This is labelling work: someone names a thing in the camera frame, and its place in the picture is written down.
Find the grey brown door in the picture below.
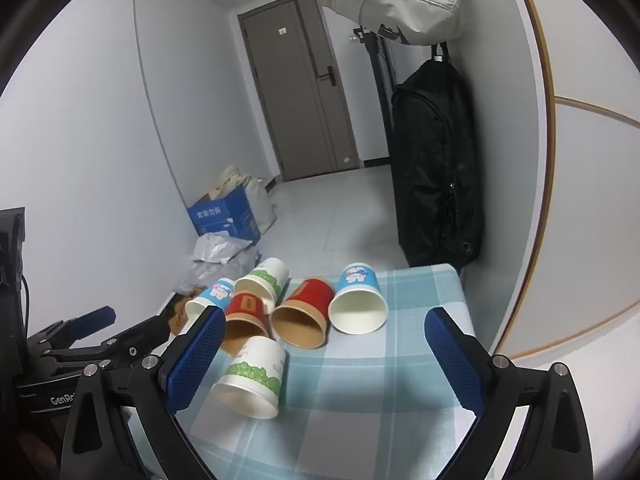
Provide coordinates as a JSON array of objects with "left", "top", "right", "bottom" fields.
[{"left": 237, "top": 0, "right": 361, "bottom": 182}]

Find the blue checked tablecloth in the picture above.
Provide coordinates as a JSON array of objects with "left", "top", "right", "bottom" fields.
[{"left": 125, "top": 265, "right": 501, "bottom": 480}]

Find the red paper cup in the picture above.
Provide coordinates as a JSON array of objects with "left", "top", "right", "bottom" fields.
[
  {"left": 270, "top": 276, "right": 335, "bottom": 349},
  {"left": 221, "top": 291, "right": 273, "bottom": 356}
]

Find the blue cardboard box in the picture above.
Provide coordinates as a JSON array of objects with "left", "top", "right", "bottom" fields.
[{"left": 187, "top": 185, "right": 263, "bottom": 247}]

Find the black hanging bag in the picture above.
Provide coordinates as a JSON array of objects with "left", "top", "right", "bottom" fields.
[{"left": 390, "top": 42, "right": 486, "bottom": 269}]

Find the white plastic bag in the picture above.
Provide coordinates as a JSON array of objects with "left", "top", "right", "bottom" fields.
[{"left": 247, "top": 177, "right": 278, "bottom": 234}]

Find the blue printed paper cup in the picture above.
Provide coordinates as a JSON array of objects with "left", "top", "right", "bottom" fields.
[
  {"left": 327, "top": 262, "right": 389, "bottom": 335},
  {"left": 185, "top": 278, "right": 236, "bottom": 328}
]

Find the brown paper wrapper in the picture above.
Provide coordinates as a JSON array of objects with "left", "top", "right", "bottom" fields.
[{"left": 161, "top": 294, "right": 195, "bottom": 337}]

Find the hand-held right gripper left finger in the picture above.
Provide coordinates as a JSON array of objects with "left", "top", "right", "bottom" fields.
[{"left": 60, "top": 304, "right": 227, "bottom": 480}]

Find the black cable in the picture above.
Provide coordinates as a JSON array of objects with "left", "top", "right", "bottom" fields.
[{"left": 19, "top": 272, "right": 32, "bottom": 338}]

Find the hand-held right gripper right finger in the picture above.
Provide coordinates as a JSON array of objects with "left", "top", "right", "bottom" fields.
[{"left": 424, "top": 306, "right": 594, "bottom": 480}]

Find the white green-print paper cup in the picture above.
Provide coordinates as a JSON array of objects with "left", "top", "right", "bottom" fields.
[
  {"left": 234, "top": 257, "right": 291, "bottom": 311},
  {"left": 211, "top": 335, "right": 288, "bottom": 420}
]

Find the beige cloth bag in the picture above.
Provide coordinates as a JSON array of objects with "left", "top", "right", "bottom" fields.
[{"left": 209, "top": 165, "right": 257, "bottom": 202}]

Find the black coat rack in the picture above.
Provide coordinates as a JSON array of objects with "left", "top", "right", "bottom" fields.
[{"left": 351, "top": 25, "right": 402, "bottom": 163}]

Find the crumpled grey plastic bag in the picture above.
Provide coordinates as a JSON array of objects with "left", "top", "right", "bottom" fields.
[{"left": 174, "top": 232, "right": 262, "bottom": 297}]

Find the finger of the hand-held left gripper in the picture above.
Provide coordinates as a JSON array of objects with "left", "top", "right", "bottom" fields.
[
  {"left": 42, "top": 314, "right": 170, "bottom": 376},
  {"left": 27, "top": 305, "right": 119, "bottom": 357}
]

